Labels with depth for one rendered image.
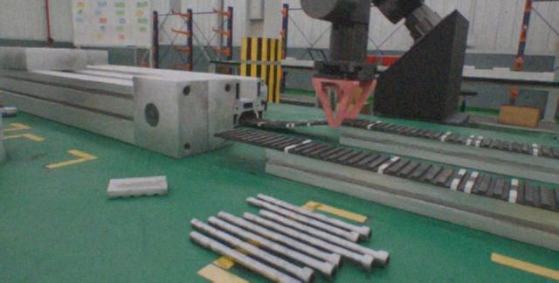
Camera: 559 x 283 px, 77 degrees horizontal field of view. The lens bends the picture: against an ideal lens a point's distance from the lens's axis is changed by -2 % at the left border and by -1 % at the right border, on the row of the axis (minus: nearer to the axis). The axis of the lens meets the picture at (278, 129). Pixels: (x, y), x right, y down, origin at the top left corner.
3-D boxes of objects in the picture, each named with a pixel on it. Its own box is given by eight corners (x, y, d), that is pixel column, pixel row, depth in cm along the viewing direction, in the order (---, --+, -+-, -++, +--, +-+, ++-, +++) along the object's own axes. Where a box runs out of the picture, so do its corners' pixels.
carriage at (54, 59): (88, 83, 73) (86, 50, 72) (28, 85, 65) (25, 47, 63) (52, 78, 82) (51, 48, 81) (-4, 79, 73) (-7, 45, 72)
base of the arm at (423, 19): (457, 22, 92) (419, 54, 98) (437, 0, 94) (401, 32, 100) (452, 17, 85) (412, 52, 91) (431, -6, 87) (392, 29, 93)
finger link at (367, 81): (315, 124, 56) (320, 64, 55) (335, 119, 62) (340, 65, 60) (355, 130, 53) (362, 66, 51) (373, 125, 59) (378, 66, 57)
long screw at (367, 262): (376, 268, 22) (377, 254, 22) (369, 275, 21) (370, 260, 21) (250, 219, 29) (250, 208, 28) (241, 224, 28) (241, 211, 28)
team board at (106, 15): (67, 103, 596) (59, -19, 557) (89, 100, 643) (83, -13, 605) (146, 109, 562) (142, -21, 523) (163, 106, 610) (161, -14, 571)
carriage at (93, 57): (109, 74, 103) (107, 50, 101) (70, 75, 94) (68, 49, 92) (81, 71, 112) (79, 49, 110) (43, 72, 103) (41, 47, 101)
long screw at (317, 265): (338, 277, 21) (339, 261, 21) (329, 285, 20) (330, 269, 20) (216, 224, 28) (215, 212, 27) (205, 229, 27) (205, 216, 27)
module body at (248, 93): (263, 120, 72) (265, 78, 70) (230, 127, 64) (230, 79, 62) (70, 87, 116) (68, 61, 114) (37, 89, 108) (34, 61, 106)
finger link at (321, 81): (307, 126, 54) (311, 64, 53) (328, 120, 60) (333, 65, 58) (348, 133, 51) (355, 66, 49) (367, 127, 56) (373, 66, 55)
